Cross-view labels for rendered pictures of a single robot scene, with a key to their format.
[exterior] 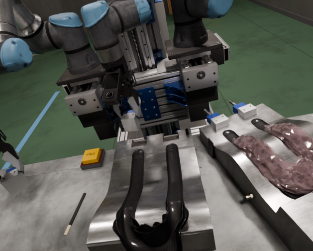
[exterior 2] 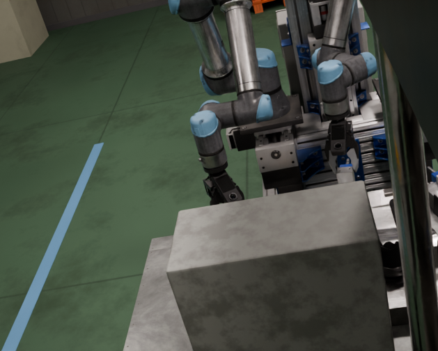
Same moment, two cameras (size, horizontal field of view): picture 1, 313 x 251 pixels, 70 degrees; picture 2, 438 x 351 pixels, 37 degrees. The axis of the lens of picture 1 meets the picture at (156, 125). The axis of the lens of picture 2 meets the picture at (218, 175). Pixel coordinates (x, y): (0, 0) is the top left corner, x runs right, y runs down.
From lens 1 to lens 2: 1.34 m
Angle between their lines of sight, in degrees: 7
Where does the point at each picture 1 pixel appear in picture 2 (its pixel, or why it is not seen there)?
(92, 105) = (286, 159)
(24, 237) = not seen: hidden behind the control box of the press
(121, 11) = (353, 69)
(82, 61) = (274, 106)
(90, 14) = (329, 74)
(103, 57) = (333, 109)
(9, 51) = (265, 106)
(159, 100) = (364, 157)
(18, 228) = not seen: hidden behind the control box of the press
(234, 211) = not seen: outside the picture
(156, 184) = (386, 230)
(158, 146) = (380, 200)
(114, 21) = (347, 79)
